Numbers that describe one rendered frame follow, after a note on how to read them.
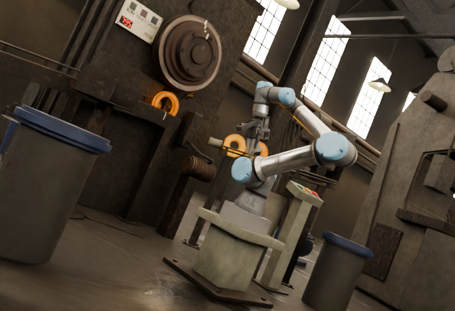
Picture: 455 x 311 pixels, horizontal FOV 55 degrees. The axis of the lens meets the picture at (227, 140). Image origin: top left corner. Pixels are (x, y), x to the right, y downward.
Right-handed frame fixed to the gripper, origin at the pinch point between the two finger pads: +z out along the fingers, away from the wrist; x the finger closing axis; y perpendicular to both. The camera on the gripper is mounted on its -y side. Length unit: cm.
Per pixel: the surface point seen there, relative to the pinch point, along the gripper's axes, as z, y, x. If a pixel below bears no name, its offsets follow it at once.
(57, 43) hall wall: -134, 63, 690
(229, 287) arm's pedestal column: 60, -4, -8
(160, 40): -57, -19, 78
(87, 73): -25, -66, 50
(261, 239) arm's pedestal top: 36.2, 2.3, -15.8
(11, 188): 21, -104, -23
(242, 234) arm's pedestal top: 33.5, -10.2, -17.6
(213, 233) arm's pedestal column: 39.1, -9.3, 4.7
